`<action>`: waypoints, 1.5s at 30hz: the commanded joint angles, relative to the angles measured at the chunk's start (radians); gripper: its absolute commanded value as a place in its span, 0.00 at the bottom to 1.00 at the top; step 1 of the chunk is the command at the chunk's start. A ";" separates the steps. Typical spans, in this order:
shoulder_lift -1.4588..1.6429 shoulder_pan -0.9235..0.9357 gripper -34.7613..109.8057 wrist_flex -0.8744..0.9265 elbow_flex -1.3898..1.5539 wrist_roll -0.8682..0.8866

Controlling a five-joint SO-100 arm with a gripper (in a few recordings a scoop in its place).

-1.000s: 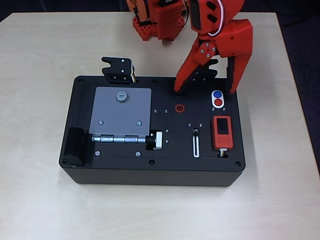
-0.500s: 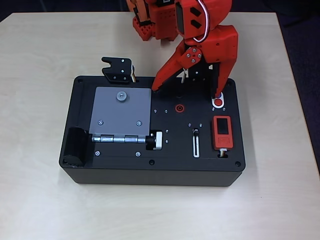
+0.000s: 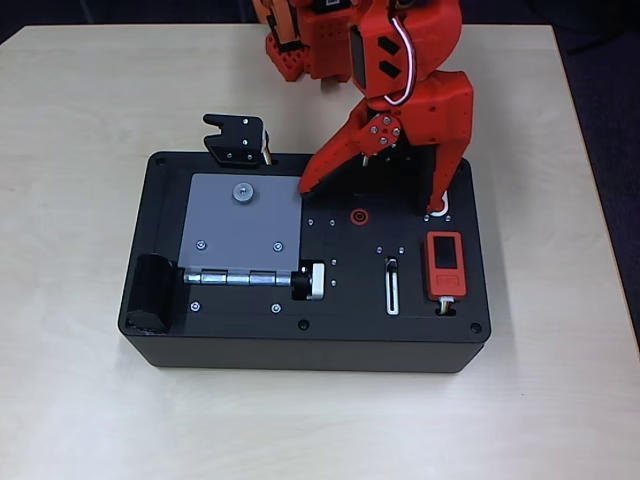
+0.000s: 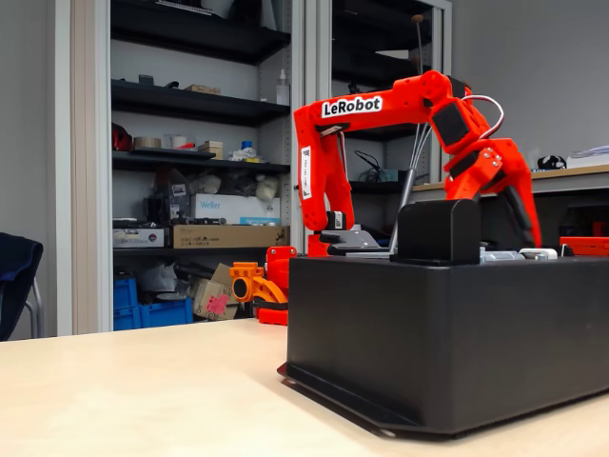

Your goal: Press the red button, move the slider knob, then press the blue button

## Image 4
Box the white Weller box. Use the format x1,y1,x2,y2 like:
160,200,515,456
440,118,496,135
190,193,282,226

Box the cardboard box pink label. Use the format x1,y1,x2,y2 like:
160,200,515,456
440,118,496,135
191,263,240,321

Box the silver metal hinge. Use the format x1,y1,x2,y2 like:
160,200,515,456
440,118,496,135
479,247,527,265

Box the black task board box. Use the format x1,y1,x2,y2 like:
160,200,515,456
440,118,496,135
277,254,609,439

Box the white red servo cable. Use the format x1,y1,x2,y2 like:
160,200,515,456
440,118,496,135
460,94,504,142

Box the black screwed bracket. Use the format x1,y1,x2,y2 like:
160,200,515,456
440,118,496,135
319,229,389,256

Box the red rounded object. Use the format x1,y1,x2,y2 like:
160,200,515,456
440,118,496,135
111,122,134,152

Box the blue plastic crate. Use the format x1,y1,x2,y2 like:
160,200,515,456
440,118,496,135
112,277,194,332

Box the black bag with label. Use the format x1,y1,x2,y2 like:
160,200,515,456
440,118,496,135
142,167,192,225

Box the grey metal shelf cabinet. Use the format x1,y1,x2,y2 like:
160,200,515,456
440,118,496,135
304,0,454,239
54,0,305,337

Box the black rounded holder block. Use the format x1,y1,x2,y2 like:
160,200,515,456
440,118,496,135
389,198,481,267

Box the wood top desk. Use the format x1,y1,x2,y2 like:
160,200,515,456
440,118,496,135
411,164,609,261

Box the small wooden box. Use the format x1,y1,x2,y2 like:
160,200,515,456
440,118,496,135
197,140,224,161

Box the metal stems with brown knobs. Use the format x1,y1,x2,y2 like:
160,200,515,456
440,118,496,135
388,13,432,253

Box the dark blue chair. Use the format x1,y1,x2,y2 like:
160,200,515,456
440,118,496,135
0,231,45,343

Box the red clamp block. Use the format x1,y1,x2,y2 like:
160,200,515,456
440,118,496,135
256,307,290,328

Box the clear plastic bottle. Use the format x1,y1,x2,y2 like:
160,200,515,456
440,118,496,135
276,69,291,107

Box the metal chair frame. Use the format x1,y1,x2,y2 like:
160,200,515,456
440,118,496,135
22,278,47,339

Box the long brown cardboard box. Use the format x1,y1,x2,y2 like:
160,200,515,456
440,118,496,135
171,224,291,249

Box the white plastic bag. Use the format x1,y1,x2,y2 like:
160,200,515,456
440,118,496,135
255,174,281,201

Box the grey hinged door plate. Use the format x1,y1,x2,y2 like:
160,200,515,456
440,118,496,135
340,250,396,261

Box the black cable bundle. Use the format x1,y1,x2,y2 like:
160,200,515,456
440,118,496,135
354,150,384,182

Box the orange table clamp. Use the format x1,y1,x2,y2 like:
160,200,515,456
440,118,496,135
228,261,289,306

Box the white printed flat box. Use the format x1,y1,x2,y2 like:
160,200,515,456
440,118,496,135
112,227,166,249

